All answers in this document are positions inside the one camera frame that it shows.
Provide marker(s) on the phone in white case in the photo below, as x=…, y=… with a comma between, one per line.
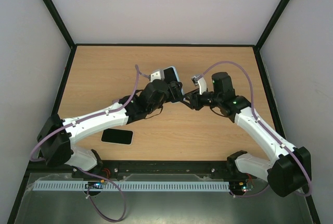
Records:
x=117, y=136

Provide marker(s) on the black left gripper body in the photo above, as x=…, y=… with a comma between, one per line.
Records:
x=173, y=94

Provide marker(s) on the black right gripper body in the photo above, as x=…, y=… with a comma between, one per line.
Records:
x=196, y=99

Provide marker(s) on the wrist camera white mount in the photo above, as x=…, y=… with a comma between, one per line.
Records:
x=157, y=75
x=198, y=80

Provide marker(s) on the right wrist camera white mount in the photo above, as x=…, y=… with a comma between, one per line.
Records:
x=198, y=80

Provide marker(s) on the black smartphone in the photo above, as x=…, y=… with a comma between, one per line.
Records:
x=170, y=74

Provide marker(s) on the black enclosure frame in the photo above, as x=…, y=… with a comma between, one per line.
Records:
x=256, y=49

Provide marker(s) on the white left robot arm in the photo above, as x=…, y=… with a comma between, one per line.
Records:
x=58, y=137

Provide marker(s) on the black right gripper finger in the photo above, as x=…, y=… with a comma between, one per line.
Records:
x=188, y=95
x=188, y=104

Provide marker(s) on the white slotted cable duct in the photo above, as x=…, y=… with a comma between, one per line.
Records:
x=132, y=186

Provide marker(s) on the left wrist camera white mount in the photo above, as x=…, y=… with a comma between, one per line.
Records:
x=157, y=75

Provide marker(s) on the light blue phone case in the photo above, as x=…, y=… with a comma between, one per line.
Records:
x=165, y=89

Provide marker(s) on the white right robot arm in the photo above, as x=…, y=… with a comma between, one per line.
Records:
x=287, y=168

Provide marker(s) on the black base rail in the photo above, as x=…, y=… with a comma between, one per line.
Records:
x=117, y=169

